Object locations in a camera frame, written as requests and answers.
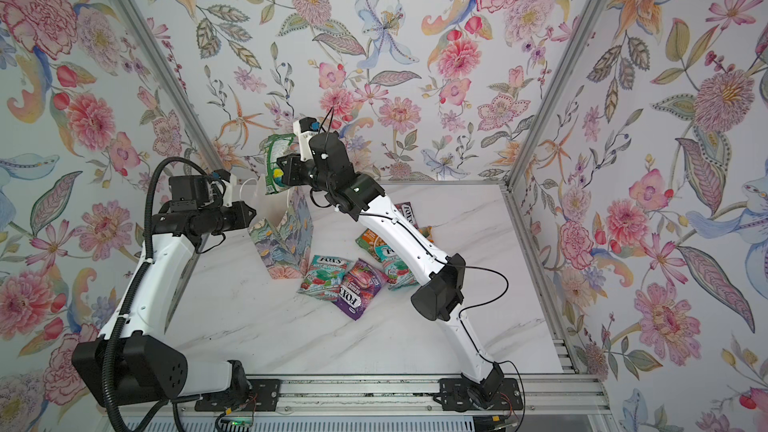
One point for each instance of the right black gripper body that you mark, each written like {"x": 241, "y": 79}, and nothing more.
{"x": 311, "y": 176}

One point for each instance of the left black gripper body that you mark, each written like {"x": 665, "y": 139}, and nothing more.
{"x": 221, "y": 219}

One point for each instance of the floral paper gift bag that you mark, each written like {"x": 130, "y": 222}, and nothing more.
{"x": 282, "y": 231}

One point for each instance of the teal Fox's blossom candy pack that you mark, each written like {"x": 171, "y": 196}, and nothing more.
{"x": 396, "y": 272}

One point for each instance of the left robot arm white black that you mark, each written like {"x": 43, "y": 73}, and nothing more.
{"x": 130, "y": 361}

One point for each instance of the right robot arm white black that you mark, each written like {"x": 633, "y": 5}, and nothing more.
{"x": 440, "y": 276}

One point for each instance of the green orange noodle snack pack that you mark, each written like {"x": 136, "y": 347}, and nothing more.
{"x": 369, "y": 241}

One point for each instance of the small purple Fox's candy pack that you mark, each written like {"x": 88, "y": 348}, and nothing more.
{"x": 407, "y": 211}

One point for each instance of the teal Fox's candy pack left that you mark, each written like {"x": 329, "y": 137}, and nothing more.
{"x": 324, "y": 277}

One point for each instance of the purple Fox's berries candy pack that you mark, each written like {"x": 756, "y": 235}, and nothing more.
{"x": 359, "y": 286}

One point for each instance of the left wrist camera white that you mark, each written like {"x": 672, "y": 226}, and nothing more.
{"x": 226, "y": 182}

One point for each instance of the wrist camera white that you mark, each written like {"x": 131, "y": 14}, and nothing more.
{"x": 304, "y": 129}
{"x": 226, "y": 182}

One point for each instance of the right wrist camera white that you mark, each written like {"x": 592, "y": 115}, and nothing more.
{"x": 304, "y": 129}

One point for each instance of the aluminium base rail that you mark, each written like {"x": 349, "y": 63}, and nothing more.
{"x": 517, "y": 396}

